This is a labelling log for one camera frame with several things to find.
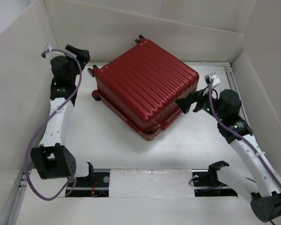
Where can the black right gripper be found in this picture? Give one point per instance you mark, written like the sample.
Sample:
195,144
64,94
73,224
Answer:
184,103

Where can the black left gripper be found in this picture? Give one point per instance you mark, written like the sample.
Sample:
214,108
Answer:
83,55

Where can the red hard-shell suitcase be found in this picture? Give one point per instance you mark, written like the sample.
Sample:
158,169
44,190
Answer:
141,86

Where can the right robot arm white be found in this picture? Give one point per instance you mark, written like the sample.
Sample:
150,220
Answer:
263,191

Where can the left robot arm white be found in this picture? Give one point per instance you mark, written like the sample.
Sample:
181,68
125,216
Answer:
51,157

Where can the white foam cover panel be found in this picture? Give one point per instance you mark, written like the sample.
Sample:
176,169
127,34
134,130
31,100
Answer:
150,183

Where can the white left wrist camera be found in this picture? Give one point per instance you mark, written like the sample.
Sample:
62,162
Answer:
47,53

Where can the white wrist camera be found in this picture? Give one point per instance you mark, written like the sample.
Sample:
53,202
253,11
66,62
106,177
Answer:
47,53
212,80

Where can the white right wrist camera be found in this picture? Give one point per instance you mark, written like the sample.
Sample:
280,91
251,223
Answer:
212,80

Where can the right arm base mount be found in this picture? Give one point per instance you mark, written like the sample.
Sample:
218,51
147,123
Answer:
206,183

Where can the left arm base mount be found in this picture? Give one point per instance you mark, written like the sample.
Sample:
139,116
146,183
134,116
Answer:
97,186

